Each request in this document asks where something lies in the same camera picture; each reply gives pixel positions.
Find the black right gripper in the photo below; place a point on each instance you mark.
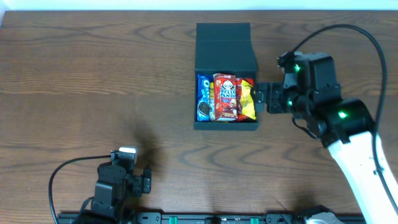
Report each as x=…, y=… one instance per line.
x=270, y=97

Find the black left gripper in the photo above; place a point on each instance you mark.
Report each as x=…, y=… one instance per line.
x=146, y=183

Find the yellow snack bar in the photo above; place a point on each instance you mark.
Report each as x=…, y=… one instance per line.
x=248, y=99

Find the red jerky snack bag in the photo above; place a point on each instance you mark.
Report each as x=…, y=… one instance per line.
x=238, y=93

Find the red Hello Panda box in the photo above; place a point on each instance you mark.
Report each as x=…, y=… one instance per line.
x=225, y=97

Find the blue Oreo cookie pack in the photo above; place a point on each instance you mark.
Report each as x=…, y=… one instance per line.
x=204, y=108

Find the yellow seed snack bag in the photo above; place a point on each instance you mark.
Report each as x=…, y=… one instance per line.
x=212, y=102

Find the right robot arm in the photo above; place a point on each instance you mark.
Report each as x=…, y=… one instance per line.
x=310, y=91

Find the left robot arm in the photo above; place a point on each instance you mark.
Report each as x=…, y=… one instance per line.
x=115, y=187

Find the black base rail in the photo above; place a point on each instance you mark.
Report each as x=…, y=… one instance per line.
x=158, y=218

